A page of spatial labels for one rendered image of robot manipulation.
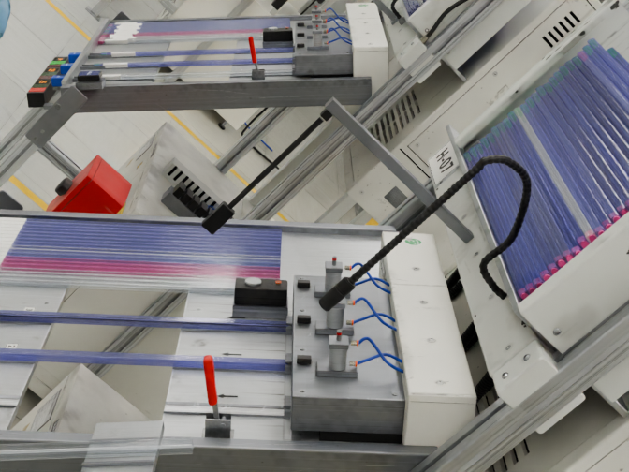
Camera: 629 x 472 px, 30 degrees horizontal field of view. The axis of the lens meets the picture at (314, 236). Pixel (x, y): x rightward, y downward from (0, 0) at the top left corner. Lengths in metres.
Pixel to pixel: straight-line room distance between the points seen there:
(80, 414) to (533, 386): 0.96
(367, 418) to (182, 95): 1.45
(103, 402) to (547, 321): 1.03
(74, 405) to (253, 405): 0.62
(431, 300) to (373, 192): 1.21
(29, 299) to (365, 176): 1.21
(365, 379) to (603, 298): 0.31
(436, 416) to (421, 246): 0.44
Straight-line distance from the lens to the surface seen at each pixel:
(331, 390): 1.41
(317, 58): 2.73
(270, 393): 1.51
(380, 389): 1.42
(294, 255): 1.90
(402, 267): 1.69
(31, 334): 1.66
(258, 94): 2.71
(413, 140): 2.76
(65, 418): 2.01
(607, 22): 1.85
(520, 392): 1.32
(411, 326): 1.53
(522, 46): 2.73
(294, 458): 1.39
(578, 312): 1.31
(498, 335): 1.39
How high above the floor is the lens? 1.63
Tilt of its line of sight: 16 degrees down
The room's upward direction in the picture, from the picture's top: 47 degrees clockwise
